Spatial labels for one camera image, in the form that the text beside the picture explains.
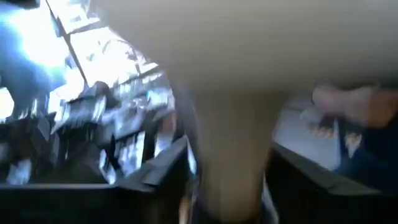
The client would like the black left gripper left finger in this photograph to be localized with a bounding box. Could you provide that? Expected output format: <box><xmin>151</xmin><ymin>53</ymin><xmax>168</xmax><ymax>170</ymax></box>
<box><xmin>0</xmin><ymin>135</ymin><xmax>191</xmax><ymax>224</ymax></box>

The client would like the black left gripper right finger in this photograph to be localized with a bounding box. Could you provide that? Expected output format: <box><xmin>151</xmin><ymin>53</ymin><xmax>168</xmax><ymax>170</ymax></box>
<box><xmin>266</xmin><ymin>142</ymin><xmax>398</xmax><ymax>224</ymax></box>

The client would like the silver metal lamp base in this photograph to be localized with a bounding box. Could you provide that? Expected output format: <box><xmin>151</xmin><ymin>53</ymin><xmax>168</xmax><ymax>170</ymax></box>
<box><xmin>93</xmin><ymin>0</ymin><xmax>398</xmax><ymax>222</ymax></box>

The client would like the person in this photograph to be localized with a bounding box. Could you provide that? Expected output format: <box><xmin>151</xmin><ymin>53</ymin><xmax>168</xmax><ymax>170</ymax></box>
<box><xmin>312</xmin><ymin>83</ymin><xmax>398</xmax><ymax>190</ymax></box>

